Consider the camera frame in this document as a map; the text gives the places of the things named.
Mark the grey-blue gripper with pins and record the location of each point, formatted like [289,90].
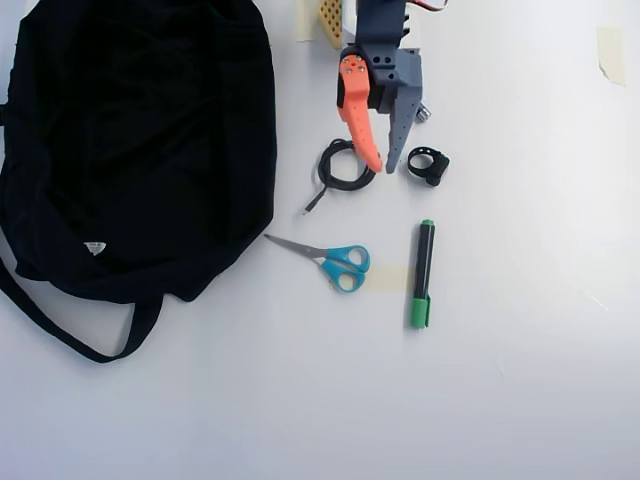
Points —
[384,82]

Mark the yellow perforated robot base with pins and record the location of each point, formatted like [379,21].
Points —
[331,27]

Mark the black fabric bag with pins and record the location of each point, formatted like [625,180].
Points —
[125,150]

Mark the black silver flash drive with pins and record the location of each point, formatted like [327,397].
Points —
[424,114]

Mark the beige masking tape strip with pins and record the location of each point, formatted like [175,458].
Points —
[387,278]
[611,50]
[305,25]

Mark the green black marker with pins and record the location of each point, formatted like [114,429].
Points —
[422,260]

